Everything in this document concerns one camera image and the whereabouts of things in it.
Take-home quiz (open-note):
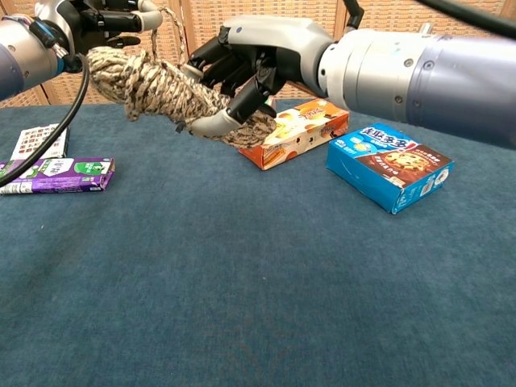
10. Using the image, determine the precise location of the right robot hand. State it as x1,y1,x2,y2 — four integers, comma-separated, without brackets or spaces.
187,15,338,140

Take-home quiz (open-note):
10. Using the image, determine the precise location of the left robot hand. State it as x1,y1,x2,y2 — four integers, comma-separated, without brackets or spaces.
34,0,164,56

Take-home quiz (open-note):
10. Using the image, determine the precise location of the beige speckled rope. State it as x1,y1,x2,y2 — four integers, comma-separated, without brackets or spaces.
86,6,279,148

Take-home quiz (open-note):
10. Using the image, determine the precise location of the woven bamboo folding screen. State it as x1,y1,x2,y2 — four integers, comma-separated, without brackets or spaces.
0,0,516,108

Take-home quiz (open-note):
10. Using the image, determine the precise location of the orange snack box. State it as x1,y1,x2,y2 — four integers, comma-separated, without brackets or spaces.
237,98,350,172

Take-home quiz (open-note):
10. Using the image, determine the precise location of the white picture card box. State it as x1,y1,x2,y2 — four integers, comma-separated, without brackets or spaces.
10,123,70,161

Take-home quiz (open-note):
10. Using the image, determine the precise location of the purple drink carton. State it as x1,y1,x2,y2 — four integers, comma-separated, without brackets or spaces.
0,156,116,195

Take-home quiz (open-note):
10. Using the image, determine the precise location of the blue chocolate cookie box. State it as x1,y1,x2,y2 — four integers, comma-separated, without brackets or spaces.
325,123,456,215

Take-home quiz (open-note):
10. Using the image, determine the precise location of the blue felt table cover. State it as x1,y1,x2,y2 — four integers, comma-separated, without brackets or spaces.
0,98,516,387

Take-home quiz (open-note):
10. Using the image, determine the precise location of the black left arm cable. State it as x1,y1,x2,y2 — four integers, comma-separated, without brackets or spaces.
0,52,90,189

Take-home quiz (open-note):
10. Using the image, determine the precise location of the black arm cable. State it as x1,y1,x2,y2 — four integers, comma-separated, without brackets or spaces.
342,0,516,41
0,52,90,189

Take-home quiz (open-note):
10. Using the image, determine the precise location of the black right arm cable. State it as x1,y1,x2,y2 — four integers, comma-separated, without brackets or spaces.
342,0,516,41

